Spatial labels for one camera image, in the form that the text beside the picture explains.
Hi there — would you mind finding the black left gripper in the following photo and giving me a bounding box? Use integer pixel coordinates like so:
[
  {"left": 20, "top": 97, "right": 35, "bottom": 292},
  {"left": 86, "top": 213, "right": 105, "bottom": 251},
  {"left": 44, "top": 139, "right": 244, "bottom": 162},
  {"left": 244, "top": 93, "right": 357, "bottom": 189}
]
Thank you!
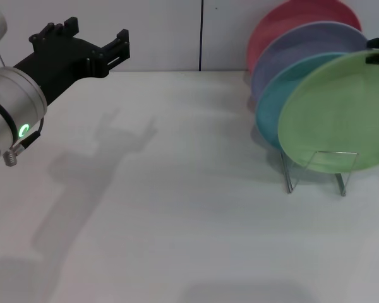
[{"left": 13, "top": 16, "right": 131, "bottom": 105}]

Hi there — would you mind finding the green plastic plate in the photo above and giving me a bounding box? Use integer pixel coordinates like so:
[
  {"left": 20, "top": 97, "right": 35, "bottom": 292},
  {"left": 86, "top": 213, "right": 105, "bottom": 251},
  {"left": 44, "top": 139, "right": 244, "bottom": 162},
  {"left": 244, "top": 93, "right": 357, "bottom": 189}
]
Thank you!
[{"left": 277, "top": 50, "right": 379, "bottom": 174}]

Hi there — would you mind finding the purple plastic plate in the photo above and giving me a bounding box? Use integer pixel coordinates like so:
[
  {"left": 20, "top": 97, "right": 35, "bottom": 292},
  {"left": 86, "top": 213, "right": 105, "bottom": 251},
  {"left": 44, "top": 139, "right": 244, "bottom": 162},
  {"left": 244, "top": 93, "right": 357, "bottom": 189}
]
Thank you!
[{"left": 251, "top": 21, "right": 369, "bottom": 102}]

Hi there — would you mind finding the red plastic plate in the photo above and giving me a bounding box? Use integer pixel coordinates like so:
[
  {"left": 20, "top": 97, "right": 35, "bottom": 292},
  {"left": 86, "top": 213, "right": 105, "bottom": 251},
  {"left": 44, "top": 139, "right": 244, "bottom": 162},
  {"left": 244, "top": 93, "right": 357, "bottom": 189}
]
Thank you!
[{"left": 246, "top": 0, "right": 363, "bottom": 74}]

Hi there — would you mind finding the teal blue plastic plate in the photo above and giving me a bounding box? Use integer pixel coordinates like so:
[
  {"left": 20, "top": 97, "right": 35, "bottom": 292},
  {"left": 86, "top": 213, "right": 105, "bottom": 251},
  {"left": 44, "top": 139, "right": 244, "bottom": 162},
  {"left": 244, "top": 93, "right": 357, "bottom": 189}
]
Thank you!
[{"left": 255, "top": 52, "right": 349, "bottom": 151}]

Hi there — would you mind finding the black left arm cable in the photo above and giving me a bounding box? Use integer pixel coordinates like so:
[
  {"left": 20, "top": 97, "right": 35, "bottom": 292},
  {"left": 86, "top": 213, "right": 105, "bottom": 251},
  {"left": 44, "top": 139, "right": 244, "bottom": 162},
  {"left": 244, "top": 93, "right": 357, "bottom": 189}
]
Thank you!
[{"left": 4, "top": 116, "right": 45, "bottom": 167}]

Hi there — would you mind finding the metal wire plate rack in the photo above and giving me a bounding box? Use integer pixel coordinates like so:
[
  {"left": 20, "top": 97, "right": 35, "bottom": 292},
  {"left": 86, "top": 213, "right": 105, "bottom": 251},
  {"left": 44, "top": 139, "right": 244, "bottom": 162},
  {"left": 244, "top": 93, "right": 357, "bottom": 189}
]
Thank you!
[{"left": 280, "top": 150, "right": 358, "bottom": 197}]

